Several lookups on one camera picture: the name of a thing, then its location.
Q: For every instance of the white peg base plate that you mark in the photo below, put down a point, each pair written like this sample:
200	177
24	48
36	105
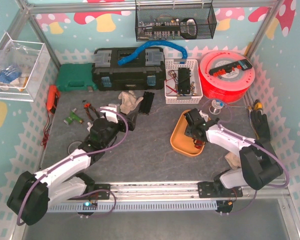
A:
89	124

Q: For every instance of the orange multimeter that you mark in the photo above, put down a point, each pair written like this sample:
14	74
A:
52	99

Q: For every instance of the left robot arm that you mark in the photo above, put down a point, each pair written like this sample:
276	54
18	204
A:
34	193

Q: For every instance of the beige cloth glove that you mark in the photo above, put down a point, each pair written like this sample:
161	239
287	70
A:
233	160

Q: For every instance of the white leather work glove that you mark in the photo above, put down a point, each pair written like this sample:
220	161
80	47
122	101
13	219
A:
129	101

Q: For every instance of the red filament spool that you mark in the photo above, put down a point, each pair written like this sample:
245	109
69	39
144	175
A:
229	87

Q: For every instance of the black power module in basket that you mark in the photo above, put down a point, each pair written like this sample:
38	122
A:
183	82

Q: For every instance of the aluminium linear rail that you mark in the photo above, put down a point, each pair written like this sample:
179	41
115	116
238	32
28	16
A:
171	190

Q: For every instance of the orange plastic tray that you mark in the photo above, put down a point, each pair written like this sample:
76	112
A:
181	143

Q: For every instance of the black plastic toolbox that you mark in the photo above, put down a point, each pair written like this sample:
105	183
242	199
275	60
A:
146	72

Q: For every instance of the solder wire spool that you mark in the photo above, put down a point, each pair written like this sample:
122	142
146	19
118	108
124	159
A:
216	106

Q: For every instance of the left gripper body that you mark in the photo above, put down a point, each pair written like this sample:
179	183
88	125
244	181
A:
125	122

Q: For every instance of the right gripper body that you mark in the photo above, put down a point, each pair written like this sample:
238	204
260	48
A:
190	131

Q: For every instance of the red spring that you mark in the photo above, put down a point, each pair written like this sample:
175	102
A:
198	144

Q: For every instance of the black terminal strip orange levers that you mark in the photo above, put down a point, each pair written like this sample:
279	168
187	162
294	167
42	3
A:
242	64

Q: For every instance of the black aluminium extrusion bar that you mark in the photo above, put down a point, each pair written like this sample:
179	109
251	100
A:
146	103

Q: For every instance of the yellow handled screwdriver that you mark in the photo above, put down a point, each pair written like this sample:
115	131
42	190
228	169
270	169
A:
257	107

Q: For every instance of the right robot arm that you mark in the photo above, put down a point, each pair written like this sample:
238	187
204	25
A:
259	164

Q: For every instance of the black wire mesh basket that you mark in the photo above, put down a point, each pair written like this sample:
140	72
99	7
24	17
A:
168	22

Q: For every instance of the orange handled pliers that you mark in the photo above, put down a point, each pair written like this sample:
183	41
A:
88	109

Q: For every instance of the white slotted plastic basket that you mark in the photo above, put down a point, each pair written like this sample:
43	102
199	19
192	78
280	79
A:
170	84

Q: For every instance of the green circuit board part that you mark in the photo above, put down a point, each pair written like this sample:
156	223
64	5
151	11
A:
73	117

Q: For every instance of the clear acrylic wall box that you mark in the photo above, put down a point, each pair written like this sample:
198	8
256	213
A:
22	68

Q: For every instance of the blue white knit glove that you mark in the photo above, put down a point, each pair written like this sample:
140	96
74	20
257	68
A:
10	75

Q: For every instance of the green plastic tool case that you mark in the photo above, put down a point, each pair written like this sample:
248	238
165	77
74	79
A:
75	77

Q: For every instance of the grey slotted cable duct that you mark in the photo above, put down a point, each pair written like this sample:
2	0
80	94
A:
137	206

